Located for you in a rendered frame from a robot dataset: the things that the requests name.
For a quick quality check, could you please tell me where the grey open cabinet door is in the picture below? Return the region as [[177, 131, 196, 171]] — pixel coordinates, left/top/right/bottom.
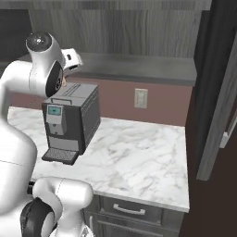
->
[[195, 28, 237, 182]]

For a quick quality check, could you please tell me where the white wall outlet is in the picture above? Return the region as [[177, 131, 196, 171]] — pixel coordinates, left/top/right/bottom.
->
[[133, 88, 149, 110]]

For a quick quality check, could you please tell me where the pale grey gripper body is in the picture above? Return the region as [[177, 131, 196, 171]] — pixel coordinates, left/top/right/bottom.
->
[[64, 56, 84, 74]]

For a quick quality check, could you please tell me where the grey black coffee machine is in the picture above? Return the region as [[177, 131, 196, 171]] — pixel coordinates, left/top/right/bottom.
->
[[41, 81, 102, 167]]

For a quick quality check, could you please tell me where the grey wood wall cabinet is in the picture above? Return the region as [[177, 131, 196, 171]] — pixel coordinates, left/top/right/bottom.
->
[[0, 0, 214, 88]]

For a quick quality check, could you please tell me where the grey drawer front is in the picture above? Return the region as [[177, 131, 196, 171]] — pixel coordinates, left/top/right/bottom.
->
[[101, 195, 165, 226]]

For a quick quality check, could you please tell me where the white door handle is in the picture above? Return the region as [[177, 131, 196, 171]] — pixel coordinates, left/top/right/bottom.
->
[[218, 115, 237, 149]]

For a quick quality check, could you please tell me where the grey base cabinet door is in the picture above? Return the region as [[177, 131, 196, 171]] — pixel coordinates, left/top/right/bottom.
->
[[91, 212, 165, 237]]

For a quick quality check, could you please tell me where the silver drawer handle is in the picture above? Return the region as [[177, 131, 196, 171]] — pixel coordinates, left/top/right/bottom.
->
[[112, 203, 146, 217]]

